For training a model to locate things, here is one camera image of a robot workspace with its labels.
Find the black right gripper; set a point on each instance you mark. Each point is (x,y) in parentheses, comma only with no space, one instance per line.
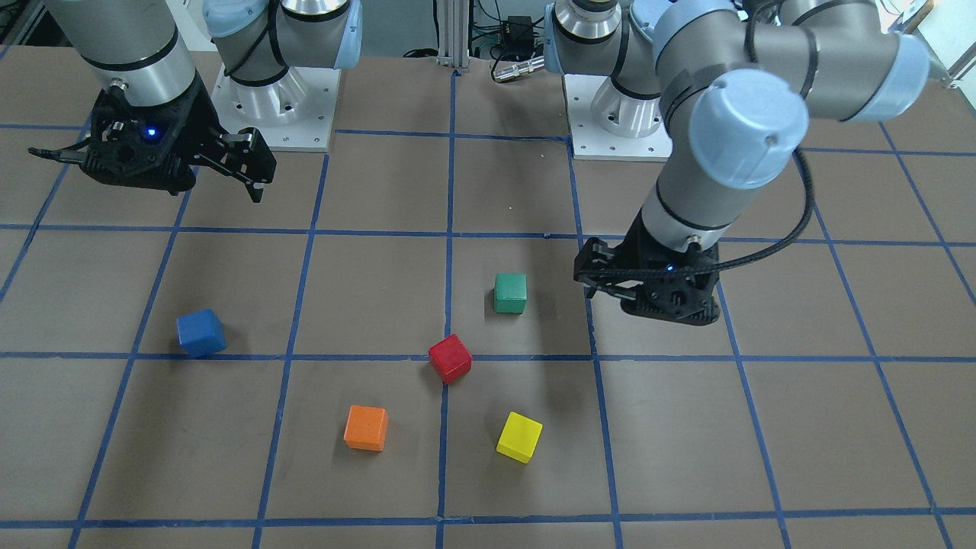
(196,116)

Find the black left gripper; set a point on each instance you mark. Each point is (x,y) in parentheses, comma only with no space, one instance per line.
(634,248)

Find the red wooden block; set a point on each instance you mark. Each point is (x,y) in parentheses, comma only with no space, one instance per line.
(450,359)

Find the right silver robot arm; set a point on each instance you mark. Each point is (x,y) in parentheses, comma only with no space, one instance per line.
(139,41)

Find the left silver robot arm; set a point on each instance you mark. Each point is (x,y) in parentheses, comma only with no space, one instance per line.
(737,84)

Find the green wooden block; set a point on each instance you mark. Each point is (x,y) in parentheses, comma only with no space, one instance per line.
(510,294)

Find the blue wooden block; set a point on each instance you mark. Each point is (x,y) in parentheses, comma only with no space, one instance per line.
(200,333)

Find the yellow wooden block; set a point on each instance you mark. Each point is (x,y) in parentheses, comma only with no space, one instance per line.
(519,437)

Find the orange wooden block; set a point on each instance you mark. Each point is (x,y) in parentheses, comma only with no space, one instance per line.
(366,428)

